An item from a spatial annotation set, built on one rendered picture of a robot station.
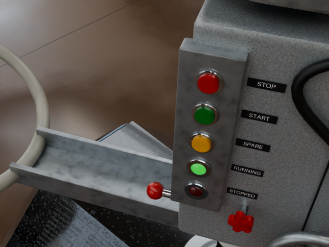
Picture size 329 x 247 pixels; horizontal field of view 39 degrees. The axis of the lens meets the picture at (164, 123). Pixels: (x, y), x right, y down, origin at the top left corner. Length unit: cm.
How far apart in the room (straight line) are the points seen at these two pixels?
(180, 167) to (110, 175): 33
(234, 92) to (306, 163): 15
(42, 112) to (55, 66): 211
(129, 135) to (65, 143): 44
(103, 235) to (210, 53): 76
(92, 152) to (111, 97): 189
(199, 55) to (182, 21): 310
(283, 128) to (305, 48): 12
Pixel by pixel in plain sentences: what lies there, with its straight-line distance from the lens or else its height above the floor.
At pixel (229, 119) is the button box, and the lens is 59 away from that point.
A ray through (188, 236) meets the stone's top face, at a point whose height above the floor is 82.
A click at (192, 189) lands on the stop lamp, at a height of 128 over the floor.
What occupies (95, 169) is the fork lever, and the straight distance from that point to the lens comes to 99.
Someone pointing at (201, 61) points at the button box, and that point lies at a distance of 55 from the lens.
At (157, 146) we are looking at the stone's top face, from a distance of 139.
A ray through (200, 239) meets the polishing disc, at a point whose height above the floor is 88.
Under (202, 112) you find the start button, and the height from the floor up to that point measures 143.
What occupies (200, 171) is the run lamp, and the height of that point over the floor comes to 132.
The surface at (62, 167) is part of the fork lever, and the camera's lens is 100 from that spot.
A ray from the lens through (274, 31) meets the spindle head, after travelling 54.
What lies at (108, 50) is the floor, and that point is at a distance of 329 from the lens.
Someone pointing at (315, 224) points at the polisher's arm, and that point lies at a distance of 76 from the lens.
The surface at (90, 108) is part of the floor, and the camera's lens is 280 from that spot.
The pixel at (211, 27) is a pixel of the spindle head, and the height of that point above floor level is 154.
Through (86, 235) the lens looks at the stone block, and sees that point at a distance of 124.
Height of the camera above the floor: 181
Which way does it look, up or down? 42 degrees down
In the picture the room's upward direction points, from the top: 2 degrees clockwise
